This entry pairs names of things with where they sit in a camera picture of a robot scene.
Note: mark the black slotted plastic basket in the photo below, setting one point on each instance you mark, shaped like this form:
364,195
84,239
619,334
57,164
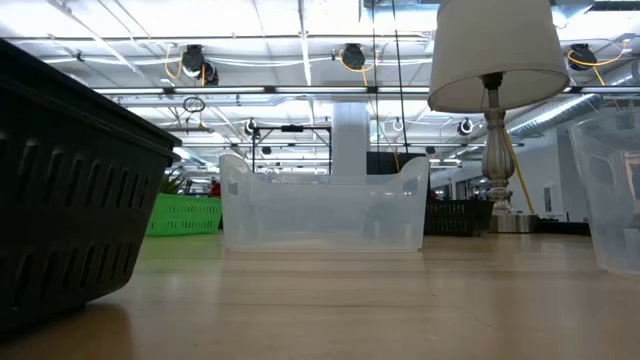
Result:
452,217
75,200

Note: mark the small black ceiling reel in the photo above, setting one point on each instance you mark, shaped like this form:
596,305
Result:
250,127
465,126

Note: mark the green plastic mesh basket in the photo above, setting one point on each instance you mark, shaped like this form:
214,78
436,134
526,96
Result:
185,215

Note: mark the white building column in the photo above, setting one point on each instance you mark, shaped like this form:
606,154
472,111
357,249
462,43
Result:
350,135

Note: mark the long ceiling light strip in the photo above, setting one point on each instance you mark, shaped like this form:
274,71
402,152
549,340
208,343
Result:
225,90

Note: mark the table lamp with white shade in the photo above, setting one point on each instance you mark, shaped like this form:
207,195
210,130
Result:
495,45

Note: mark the black frame rig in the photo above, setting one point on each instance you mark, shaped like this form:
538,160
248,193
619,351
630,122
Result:
292,128

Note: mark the small green potted plant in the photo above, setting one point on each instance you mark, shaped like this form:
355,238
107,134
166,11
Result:
172,185

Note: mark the silver ventilation duct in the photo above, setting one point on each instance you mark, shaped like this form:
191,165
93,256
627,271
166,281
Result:
555,115

